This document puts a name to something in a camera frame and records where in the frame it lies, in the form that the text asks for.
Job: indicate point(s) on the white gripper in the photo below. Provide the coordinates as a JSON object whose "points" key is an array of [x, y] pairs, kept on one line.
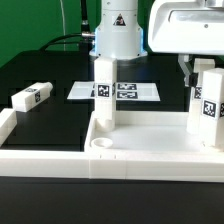
{"points": [[187, 27]]}

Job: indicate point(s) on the white desk top tray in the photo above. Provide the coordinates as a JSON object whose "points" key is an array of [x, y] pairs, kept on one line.
{"points": [[150, 131]]}

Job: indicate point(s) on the white marker base sheet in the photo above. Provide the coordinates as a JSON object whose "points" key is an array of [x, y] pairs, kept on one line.
{"points": [[124, 91]]}

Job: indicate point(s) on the white U-shaped obstacle frame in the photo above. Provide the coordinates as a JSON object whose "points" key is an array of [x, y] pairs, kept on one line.
{"points": [[113, 164]]}

